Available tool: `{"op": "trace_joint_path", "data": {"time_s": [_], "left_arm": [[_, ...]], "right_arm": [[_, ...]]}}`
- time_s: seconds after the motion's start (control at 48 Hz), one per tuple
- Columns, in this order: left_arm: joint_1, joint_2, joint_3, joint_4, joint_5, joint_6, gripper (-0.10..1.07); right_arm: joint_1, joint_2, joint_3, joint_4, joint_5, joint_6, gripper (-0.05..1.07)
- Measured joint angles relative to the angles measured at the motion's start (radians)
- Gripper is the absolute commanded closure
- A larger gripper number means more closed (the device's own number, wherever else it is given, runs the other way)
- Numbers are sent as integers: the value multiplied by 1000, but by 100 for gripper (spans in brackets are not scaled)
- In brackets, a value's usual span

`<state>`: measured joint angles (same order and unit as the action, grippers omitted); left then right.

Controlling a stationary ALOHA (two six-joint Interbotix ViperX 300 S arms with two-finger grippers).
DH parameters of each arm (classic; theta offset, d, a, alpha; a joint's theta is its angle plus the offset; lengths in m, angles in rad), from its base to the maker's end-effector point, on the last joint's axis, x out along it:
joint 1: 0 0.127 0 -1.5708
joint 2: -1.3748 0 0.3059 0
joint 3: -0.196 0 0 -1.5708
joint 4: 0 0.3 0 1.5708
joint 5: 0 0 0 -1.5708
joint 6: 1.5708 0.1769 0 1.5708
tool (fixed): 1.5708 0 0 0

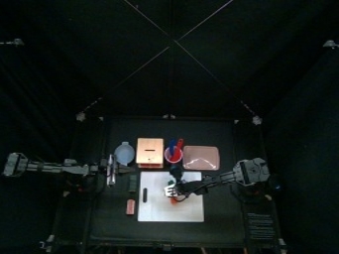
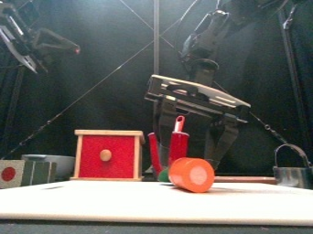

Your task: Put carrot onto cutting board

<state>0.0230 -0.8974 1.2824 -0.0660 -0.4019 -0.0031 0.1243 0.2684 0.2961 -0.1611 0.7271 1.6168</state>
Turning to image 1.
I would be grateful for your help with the blue plastic utensil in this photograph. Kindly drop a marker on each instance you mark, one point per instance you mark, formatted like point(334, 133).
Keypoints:
point(172, 145)

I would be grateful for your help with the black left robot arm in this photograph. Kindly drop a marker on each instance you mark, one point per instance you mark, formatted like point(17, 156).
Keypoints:
point(52, 167)

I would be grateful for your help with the black panel with white text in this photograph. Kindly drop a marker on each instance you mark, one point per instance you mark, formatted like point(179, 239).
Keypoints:
point(260, 228)

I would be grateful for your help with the silver frame corner bracket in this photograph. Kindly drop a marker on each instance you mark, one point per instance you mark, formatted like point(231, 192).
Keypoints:
point(256, 120)
point(80, 116)

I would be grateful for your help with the pink square tray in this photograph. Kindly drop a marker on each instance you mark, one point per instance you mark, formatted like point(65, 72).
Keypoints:
point(201, 158)

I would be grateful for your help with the white cutting board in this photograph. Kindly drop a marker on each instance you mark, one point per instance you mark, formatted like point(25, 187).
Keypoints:
point(153, 208)

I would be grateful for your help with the wooden box with red drawer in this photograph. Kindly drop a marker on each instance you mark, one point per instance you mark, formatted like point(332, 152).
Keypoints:
point(149, 152)

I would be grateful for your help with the red and beige wooden block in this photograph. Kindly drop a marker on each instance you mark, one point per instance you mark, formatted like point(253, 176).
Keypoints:
point(131, 207)

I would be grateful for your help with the green wooden block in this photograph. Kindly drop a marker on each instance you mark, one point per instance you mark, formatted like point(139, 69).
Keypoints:
point(132, 183)

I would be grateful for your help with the red plastic utensil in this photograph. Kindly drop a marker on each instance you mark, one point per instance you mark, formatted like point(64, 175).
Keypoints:
point(179, 143)

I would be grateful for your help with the pale plastic bowl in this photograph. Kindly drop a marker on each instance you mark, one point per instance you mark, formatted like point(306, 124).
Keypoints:
point(124, 153)

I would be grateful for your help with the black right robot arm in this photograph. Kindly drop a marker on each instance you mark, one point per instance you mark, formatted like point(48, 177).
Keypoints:
point(220, 178)

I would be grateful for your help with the silver frame clamp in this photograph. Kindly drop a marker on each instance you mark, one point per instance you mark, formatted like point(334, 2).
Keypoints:
point(330, 43)
point(17, 42)

